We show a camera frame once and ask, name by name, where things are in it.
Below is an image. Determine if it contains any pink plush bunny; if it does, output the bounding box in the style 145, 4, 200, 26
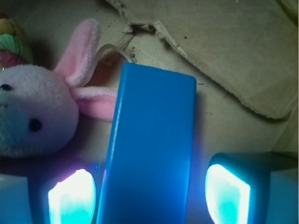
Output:
0, 19, 116, 158

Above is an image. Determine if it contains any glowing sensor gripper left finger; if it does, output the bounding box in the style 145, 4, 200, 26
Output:
0, 169, 96, 224

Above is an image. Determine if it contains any multicolour braided rope toy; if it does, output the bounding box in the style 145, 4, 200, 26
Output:
0, 12, 34, 71

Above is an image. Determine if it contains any blue rectangular block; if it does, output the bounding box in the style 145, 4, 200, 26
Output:
97, 63, 196, 224

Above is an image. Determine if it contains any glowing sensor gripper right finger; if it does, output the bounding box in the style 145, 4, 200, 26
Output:
205, 152, 299, 224

